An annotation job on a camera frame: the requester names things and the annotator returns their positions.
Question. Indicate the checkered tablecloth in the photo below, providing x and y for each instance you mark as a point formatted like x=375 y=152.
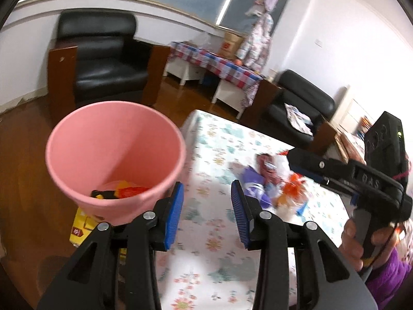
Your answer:
x=222 y=67

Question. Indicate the patterned cloth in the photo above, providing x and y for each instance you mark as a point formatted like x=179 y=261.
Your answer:
x=298 y=118

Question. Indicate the red orange wrapper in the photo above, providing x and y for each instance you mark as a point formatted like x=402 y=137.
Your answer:
x=132 y=190

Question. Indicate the person's right forearm purple sleeve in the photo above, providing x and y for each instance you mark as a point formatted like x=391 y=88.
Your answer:
x=393 y=274

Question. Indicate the pink plastic bucket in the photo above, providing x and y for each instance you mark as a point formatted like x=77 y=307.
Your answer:
x=109 y=148

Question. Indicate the clear plastic bag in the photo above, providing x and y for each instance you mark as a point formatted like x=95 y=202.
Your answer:
x=203 y=41

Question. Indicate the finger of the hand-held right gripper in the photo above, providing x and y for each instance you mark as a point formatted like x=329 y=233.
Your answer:
x=322 y=178
x=309 y=161

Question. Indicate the black leather armchair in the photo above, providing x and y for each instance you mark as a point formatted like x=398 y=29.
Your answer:
x=103 y=58
x=300 y=93

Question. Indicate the cardboard box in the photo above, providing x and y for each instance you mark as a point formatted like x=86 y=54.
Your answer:
x=230 y=45

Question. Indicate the yellow packet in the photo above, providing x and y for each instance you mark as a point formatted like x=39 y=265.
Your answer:
x=80 y=229

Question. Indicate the white pink wrapper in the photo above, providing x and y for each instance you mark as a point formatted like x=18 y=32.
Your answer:
x=274 y=164

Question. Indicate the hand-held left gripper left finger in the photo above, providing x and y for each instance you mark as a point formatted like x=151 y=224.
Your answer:
x=174 y=214

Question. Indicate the small blue wrapper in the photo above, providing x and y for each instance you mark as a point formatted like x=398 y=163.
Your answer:
x=302 y=209

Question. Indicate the hanging floral jacket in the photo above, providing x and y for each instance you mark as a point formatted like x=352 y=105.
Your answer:
x=259 y=35

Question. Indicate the colourful striped pillow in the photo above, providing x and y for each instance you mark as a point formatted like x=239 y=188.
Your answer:
x=364 y=127

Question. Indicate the white headboard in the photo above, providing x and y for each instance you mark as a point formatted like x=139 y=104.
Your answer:
x=350 y=106

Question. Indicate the white cabinet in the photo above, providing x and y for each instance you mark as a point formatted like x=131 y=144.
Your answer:
x=185 y=71
x=230 y=95

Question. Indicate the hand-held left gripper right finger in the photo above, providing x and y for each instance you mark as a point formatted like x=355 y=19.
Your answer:
x=238 y=214

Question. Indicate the yellow black wrapper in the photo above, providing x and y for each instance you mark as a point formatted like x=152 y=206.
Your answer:
x=103 y=194

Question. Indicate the person's right hand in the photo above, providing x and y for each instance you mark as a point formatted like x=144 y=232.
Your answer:
x=353 y=245

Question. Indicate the floral printed tablecloth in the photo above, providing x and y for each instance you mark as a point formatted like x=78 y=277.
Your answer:
x=213 y=174

